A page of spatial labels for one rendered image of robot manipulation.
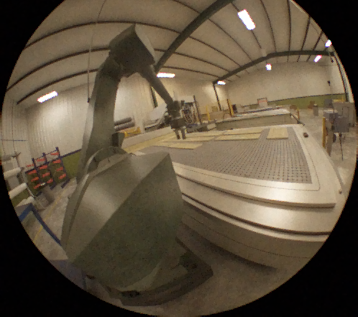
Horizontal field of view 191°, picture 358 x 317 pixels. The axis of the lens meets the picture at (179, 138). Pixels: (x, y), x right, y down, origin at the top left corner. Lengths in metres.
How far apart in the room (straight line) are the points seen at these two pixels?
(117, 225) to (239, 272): 1.16
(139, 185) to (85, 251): 0.20
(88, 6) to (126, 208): 5.05
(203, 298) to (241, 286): 0.31
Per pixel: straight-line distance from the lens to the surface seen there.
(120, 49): 0.85
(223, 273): 1.26
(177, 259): 0.65
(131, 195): 0.24
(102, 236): 0.25
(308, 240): 0.53
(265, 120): 4.46
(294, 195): 0.58
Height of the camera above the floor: 1.25
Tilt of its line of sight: 8 degrees down
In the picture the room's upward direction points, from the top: 15 degrees counter-clockwise
